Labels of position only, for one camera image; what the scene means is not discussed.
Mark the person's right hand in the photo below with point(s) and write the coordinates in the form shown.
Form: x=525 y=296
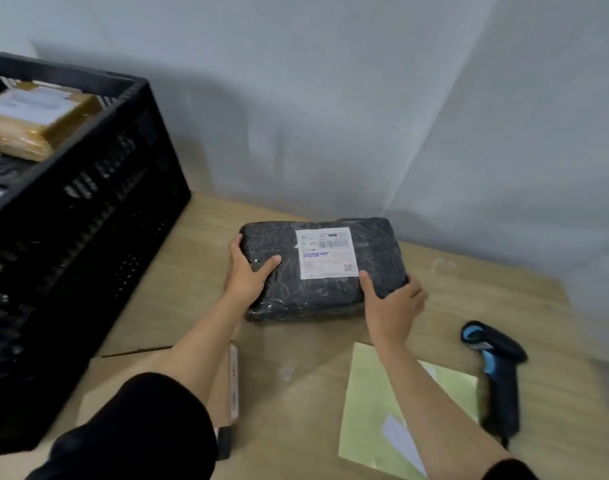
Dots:
x=392 y=314

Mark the large black parcel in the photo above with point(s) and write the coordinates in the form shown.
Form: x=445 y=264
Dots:
x=329 y=294

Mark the yellow sticker backing sheet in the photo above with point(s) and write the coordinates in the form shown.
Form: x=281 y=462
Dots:
x=364 y=394

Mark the person's left hand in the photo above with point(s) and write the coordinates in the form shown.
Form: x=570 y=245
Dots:
x=247 y=282

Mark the cardboard box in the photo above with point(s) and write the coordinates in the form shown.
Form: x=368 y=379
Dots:
x=134 y=364

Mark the black blue barcode scanner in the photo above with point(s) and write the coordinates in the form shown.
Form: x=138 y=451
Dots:
x=502 y=384

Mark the small black parcel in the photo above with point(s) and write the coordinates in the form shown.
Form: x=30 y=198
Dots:
x=223 y=442

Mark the yellow taped parcel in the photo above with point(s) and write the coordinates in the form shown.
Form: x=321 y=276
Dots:
x=29 y=124

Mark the person's left forearm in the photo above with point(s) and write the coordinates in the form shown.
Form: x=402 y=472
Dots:
x=199 y=354

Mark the black plastic crate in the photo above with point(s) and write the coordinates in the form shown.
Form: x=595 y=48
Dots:
x=109 y=234

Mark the person's right forearm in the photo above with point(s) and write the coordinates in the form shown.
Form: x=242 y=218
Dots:
x=434 y=409

